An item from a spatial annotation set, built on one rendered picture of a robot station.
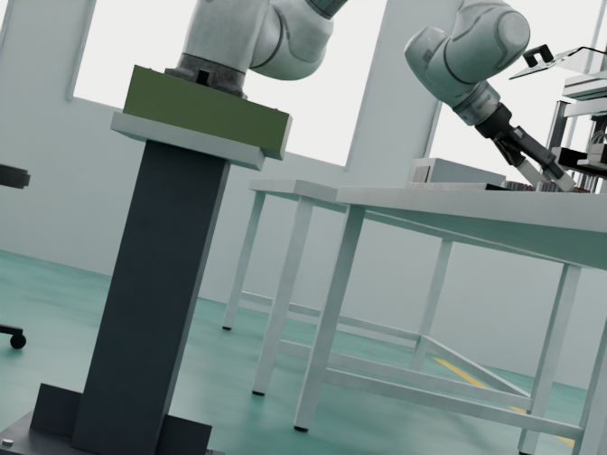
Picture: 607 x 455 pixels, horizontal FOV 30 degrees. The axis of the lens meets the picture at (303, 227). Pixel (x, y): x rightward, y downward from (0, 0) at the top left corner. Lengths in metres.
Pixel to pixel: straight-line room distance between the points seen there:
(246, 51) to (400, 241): 4.67
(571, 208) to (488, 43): 0.60
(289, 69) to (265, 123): 0.29
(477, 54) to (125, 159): 4.99
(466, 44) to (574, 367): 5.53
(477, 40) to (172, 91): 0.70
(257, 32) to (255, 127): 0.24
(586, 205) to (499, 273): 5.78
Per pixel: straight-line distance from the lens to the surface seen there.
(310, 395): 3.45
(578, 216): 1.53
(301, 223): 3.86
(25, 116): 6.99
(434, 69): 2.22
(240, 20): 2.52
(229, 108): 2.44
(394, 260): 7.11
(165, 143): 2.48
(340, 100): 7.05
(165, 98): 2.45
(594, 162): 2.36
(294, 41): 2.64
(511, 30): 2.09
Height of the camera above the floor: 0.63
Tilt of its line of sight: level
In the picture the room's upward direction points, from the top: 14 degrees clockwise
